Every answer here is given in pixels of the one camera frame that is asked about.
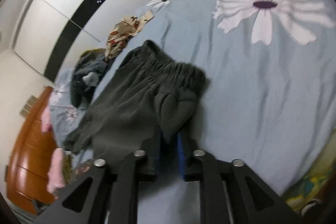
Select pile of dark clothes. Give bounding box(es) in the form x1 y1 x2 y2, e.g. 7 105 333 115
70 48 114 108

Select pink fluffy blanket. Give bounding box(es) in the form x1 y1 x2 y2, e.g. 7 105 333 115
47 148 66 195

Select beige patterned garment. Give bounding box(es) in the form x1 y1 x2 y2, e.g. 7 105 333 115
104 10 154 61

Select dark grey sweatpants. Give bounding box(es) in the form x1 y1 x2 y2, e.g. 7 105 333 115
64 40 206 164

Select wall picture frames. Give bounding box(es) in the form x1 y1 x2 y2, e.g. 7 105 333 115
19 96 38 119

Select blue floral duvet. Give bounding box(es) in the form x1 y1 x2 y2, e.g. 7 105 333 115
48 0 336 224

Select pink fluffy pillow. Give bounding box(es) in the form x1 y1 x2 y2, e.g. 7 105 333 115
41 106 52 133

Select white black wardrobe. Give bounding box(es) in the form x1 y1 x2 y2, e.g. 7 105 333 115
14 0 148 81

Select olive knitted garment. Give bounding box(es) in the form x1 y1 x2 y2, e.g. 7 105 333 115
63 154 72 184

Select wooden headboard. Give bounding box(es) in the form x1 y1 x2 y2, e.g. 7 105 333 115
6 86 56 215

